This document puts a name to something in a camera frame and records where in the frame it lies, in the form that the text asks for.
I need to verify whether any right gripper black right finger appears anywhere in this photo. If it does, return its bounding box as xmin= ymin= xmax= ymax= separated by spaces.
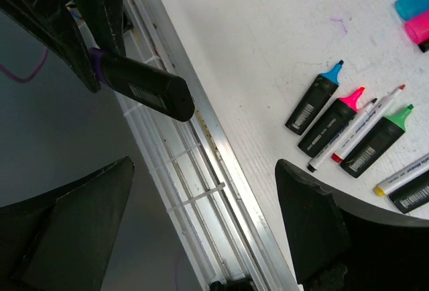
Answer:
xmin=275 ymin=159 xmax=428 ymax=290

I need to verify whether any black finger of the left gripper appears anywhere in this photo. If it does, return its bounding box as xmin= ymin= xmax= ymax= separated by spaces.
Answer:
xmin=1 ymin=0 xmax=101 ymax=93
xmin=73 ymin=0 xmax=126 ymax=56

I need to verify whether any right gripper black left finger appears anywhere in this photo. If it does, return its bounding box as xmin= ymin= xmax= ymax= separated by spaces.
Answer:
xmin=1 ymin=157 xmax=135 ymax=290

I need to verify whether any yellow cap white marker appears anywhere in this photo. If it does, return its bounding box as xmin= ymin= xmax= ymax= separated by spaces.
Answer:
xmin=373 ymin=154 xmax=429 ymax=196

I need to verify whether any orange black highlighter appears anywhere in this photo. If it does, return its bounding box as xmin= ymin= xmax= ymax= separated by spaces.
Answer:
xmin=388 ymin=172 xmax=428 ymax=214

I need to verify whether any red cap white marker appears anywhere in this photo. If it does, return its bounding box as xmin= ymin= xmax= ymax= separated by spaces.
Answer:
xmin=331 ymin=84 xmax=406 ymax=163

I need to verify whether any purple cap black highlighter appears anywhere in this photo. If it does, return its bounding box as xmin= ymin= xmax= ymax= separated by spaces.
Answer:
xmin=88 ymin=48 xmax=195 ymax=122

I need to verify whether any green cap black highlighter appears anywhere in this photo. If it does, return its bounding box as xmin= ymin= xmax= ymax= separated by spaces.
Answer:
xmin=340 ymin=104 xmax=414 ymax=178

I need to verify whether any black cap white marker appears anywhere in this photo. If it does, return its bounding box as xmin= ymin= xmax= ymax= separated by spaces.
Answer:
xmin=307 ymin=98 xmax=378 ymax=172

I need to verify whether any pink cap black highlighter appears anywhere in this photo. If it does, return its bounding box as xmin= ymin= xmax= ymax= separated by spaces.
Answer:
xmin=298 ymin=86 xmax=365 ymax=158

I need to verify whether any blue cap black highlighter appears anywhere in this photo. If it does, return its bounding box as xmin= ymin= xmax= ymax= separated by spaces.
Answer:
xmin=285 ymin=60 xmax=344 ymax=135

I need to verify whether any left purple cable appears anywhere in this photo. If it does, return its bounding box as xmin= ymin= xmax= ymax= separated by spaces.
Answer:
xmin=0 ymin=46 xmax=50 ymax=84

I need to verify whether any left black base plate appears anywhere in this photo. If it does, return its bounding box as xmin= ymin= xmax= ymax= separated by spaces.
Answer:
xmin=209 ymin=277 xmax=255 ymax=291

